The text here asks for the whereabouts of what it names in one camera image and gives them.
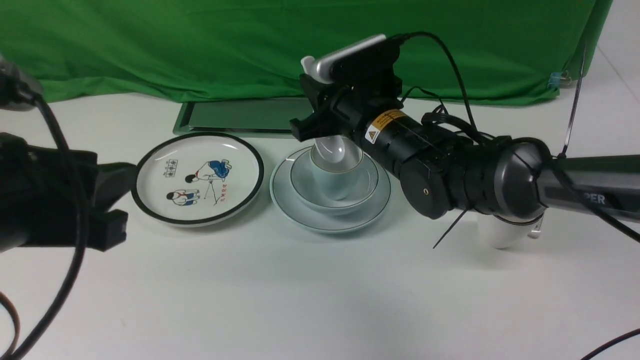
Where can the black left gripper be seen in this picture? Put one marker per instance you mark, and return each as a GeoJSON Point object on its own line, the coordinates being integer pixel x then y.
{"type": "Point", "coordinates": [37, 208]}

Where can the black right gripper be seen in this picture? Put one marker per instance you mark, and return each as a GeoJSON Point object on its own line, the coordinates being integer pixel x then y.
{"type": "Point", "coordinates": [365, 85]}

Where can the pale blue cup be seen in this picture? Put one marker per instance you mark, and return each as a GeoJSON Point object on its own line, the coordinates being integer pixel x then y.
{"type": "Point", "coordinates": [336, 180]}

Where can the pale blue bowl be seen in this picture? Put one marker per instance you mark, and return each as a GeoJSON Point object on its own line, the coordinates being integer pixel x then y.
{"type": "Point", "coordinates": [307, 191]}

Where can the pale blue ceramic spoon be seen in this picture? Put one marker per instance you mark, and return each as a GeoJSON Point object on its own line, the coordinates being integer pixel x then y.
{"type": "Point", "coordinates": [331, 148]}

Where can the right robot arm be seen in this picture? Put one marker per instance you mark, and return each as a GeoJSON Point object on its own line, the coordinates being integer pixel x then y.
{"type": "Point", "coordinates": [442, 162]}

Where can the black-rimmed illustrated plate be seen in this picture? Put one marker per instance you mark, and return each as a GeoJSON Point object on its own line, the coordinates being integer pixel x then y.
{"type": "Point", "coordinates": [198, 179]}

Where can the green backdrop cloth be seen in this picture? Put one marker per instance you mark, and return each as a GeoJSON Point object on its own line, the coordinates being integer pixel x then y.
{"type": "Point", "coordinates": [200, 50]}

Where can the black-rimmed white cup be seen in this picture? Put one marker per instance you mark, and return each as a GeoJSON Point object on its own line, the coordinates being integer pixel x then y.
{"type": "Point", "coordinates": [500, 233]}

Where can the white labelled ceramic spoon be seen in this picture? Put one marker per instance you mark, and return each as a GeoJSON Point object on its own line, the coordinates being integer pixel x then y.
{"type": "Point", "coordinates": [536, 229]}

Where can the blue binder clip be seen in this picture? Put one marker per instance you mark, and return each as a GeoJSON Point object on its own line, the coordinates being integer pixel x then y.
{"type": "Point", "coordinates": [559, 80]}

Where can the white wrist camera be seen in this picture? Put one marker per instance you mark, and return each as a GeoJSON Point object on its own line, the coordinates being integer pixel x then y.
{"type": "Point", "coordinates": [320, 69]}

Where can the metal table cable tray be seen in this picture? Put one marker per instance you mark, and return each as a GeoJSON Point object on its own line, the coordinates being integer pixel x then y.
{"type": "Point", "coordinates": [269, 117]}

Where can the black cable tie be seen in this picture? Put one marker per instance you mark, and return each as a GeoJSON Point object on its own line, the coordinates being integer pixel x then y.
{"type": "Point", "coordinates": [574, 108]}

